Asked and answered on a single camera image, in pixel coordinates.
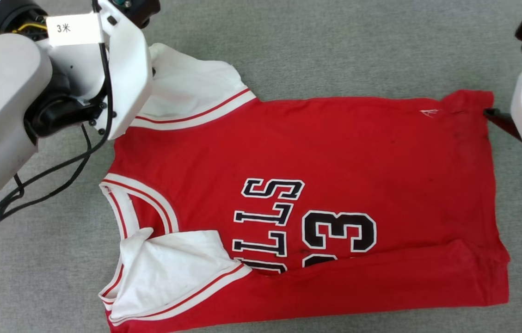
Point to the red white basketball jersey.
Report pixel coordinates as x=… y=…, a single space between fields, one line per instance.
x=334 y=152

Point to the grey fabric sofa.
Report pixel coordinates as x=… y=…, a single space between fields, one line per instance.
x=334 y=46

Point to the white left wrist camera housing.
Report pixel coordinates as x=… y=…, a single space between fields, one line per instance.
x=126 y=69

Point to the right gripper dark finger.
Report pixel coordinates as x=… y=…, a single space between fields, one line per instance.
x=501 y=121

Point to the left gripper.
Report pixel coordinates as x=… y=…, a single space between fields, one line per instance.
x=76 y=69

